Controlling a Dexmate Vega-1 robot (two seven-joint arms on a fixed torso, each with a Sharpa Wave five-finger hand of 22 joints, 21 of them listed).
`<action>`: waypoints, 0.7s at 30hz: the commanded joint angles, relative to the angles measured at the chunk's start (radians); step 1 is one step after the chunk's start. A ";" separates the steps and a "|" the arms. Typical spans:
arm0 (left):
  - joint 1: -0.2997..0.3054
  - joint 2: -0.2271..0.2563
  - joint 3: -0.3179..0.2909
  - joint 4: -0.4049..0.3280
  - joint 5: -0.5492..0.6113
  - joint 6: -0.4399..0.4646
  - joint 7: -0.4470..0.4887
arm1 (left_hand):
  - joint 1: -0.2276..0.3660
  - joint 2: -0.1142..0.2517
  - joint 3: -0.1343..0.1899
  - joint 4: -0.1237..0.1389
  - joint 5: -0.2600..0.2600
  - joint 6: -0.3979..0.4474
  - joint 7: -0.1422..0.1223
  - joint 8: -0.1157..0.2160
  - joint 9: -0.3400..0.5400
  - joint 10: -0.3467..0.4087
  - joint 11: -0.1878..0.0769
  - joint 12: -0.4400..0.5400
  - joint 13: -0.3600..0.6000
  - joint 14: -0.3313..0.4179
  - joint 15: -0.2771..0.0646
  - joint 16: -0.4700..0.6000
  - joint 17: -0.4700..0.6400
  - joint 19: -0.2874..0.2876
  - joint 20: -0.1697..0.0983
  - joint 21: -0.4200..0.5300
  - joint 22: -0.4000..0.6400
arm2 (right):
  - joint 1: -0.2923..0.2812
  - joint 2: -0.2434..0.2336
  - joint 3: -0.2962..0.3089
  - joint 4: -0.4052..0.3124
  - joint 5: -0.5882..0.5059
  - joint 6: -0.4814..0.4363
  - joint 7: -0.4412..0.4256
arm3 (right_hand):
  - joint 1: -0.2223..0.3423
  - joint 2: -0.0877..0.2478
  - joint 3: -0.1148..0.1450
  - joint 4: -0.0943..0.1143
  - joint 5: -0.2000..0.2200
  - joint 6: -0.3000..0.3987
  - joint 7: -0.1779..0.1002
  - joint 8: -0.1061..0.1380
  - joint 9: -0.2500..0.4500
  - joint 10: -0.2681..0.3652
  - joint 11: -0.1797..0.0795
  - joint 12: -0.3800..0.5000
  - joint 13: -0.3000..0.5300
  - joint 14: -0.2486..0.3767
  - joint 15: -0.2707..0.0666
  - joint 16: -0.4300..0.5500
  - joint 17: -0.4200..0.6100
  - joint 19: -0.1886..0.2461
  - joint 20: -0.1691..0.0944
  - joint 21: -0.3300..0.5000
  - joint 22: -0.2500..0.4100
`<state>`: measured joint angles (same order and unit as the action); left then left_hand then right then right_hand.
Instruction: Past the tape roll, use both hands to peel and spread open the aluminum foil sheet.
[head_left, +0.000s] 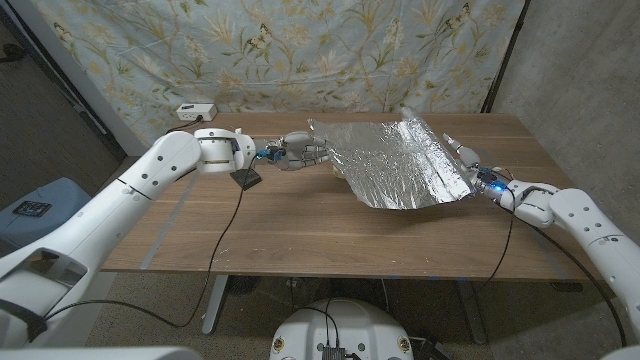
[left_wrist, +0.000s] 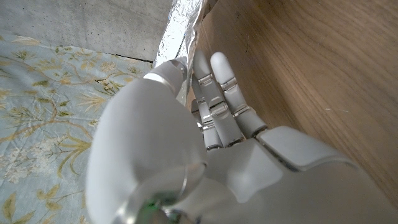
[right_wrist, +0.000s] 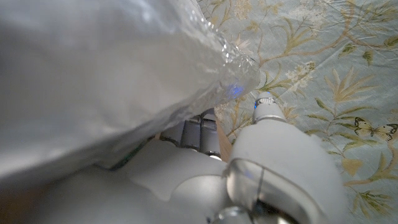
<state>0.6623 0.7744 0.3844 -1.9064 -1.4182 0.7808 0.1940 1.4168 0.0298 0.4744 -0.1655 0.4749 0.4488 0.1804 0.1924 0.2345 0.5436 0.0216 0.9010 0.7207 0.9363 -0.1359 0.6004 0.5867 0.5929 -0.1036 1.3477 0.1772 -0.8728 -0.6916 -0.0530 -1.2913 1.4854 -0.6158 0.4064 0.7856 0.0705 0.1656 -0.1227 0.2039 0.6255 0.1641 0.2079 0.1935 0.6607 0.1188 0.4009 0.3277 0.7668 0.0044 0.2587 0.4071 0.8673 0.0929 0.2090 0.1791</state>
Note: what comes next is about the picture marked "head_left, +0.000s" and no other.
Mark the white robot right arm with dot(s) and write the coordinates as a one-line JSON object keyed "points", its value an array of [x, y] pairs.
{"points": [[590, 225]]}

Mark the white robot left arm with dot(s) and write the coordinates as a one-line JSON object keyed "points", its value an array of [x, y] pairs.
{"points": [[125, 200]]}

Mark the black backdrop stand pole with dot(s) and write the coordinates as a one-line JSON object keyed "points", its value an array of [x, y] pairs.
{"points": [[502, 65]]}

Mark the small black base device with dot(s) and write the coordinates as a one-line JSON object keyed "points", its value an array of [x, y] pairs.
{"points": [[332, 354]]}

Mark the aluminum foil sheet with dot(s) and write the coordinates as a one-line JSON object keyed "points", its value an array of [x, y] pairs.
{"points": [[395, 160]]}

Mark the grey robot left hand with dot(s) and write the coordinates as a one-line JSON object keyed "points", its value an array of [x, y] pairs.
{"points": [[300, 150]]}

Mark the black printed marker card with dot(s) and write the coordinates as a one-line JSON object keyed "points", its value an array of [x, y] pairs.
{"points": [[31, 208]]}

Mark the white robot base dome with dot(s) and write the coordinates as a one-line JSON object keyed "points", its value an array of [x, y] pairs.
{"points": [[350, 325]]}

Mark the grey table leg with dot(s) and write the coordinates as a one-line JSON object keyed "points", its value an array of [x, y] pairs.
{"points": [[472, 315], [212, 300]]}

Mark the white power strip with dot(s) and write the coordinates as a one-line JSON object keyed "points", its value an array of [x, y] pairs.
{"points": [[196, 112]]}

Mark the floral backdrop cloth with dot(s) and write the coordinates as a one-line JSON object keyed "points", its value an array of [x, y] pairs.
{"points": [[300, 60]]}

